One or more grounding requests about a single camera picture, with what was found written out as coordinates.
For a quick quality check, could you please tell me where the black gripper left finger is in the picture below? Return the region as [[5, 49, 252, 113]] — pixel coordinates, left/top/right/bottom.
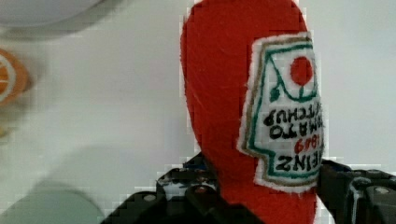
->
[[100, 154, 264, 224]]

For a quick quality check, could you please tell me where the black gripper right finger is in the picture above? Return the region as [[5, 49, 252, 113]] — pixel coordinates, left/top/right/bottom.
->
[[318, 160, 396, 224]]

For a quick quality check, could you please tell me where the red felt ketchup bottle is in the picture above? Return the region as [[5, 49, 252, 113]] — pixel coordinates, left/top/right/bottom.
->
[[180, 0, 324, 224]]

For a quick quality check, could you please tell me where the dark green round plate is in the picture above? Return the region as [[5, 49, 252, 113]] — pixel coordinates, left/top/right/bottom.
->
[[1, 190, 104, 224]]

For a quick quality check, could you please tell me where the lavender round plate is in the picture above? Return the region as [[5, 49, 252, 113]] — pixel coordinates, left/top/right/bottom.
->
[[0, 0, 102, 27]]

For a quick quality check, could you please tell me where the orange slice toy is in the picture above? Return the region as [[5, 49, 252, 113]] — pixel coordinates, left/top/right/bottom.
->
[[0, 49, 29, 105]]

